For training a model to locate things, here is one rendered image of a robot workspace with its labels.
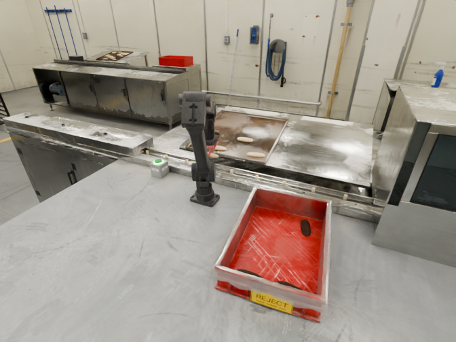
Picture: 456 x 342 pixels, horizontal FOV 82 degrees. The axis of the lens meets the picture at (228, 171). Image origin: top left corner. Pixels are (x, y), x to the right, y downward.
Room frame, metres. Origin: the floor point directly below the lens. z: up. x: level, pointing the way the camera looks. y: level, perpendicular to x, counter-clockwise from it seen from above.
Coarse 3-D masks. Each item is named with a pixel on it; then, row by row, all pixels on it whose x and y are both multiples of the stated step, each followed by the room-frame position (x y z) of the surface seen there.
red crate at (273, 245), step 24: (264, 216) 0.87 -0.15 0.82; (288, 216) 0.87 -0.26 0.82; (240, 240) 0.73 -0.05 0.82; (264, 240) 0.73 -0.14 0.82; (288, 240) 0.73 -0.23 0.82; (312, 240) 0.73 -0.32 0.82; (240, 264) 0.62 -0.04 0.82; (264, 264) 0.62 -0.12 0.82; (288, 264) 0.62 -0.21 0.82; (312, 264) 0.62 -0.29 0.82; (216, 288) 0.52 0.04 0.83; (312, 288) 0.52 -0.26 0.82; (312, 312) 0.43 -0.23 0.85
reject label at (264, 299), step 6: (252, 294) 0.48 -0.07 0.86; (258, 294) 0.47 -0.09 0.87; (264, 294) 0.47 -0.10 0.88; (252, 300) 0.48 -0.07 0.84; (258, 300) 0.47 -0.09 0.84; (264, 300) 0.47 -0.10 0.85; (270, 300) 0.46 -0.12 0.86; (276, 300) 0.45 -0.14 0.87; (270, 306) 0.46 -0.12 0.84; (276, 306) 0.45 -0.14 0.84; (282, 306) 0.45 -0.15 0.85; (288, 306) 0.44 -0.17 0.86; (288, 312) 0.44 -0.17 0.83
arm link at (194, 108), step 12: (192, 96) 0.87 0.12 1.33; (204, 96) 0.87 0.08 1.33; (192, 108) 0.86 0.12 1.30; (204, 108) 0.84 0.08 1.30; (192, 120) 0.83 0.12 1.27; (204, 120) 0.83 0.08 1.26; (192, 132) 0.84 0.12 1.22; (192, 144) 0.88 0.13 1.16; (204, 144) 0.89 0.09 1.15; (204, 156) 0.91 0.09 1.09; (192, 168) 0.98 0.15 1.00; (204, 168) 0.95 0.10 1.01
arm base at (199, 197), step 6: (210, 186) 0.99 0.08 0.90; (198, 192) 0.98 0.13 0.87; (204, 192) 0.97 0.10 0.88; (210, 192) 0.98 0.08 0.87; (192, 198) 0.99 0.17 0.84; (198, 198) 0.97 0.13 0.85; (204, 198) 0.96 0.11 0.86; (210, 198) 0.97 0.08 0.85; (216, 198) 0.99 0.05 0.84; (204, 204) 0.95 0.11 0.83; (210, 204) 0.94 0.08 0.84
